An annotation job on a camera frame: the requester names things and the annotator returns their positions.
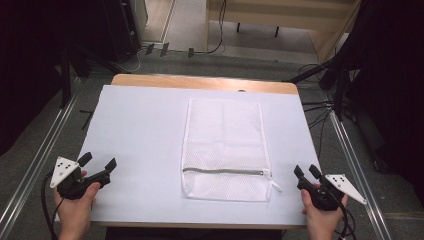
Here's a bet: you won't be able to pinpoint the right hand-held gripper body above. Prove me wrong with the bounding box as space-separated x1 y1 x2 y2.
296 173 368 212

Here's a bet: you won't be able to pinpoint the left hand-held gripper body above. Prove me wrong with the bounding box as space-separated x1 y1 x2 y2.
49 156 112 201

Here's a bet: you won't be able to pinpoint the person's right hand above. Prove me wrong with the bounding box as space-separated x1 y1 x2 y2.
301 183 350 240

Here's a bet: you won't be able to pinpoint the person's left hand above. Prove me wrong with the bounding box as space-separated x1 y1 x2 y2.
53 170 102 240

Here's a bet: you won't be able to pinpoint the white table cover sheet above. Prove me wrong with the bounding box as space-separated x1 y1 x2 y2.
54 84 322 226

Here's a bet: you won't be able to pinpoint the black metal stand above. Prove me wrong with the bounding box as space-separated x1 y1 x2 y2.
58 44 118 110
282 54 363 122

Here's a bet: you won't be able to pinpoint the white mesh laundry bag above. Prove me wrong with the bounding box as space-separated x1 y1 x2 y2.
181 97 283 203

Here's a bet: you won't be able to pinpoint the black curtain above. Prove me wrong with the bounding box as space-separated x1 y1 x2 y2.
333 0 424 204
0 0 116 157

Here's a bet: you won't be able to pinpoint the black cabinet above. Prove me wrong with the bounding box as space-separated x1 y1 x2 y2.
101 0 142 64

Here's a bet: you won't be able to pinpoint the light wooden furniture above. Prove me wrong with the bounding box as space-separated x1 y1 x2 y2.
205 0 363 63

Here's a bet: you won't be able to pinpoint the metal floor rail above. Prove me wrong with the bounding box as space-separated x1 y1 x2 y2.
0 76 83 236
323 91 394 240

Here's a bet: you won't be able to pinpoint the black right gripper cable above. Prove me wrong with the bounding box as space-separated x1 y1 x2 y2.
334 195 358 240

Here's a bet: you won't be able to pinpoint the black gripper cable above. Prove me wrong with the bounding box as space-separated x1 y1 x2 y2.
40 171 65 240
334 195 358 240

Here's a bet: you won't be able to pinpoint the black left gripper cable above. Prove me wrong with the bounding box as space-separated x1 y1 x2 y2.
40 171 65 240

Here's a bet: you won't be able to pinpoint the black floor cables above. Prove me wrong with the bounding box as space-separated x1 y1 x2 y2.
298 62 338 159

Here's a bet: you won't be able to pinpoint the white floor cable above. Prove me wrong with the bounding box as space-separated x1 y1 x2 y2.
115 46 148 74

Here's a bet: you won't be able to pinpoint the black hanging cable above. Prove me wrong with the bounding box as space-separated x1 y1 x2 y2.
194 0 228 56

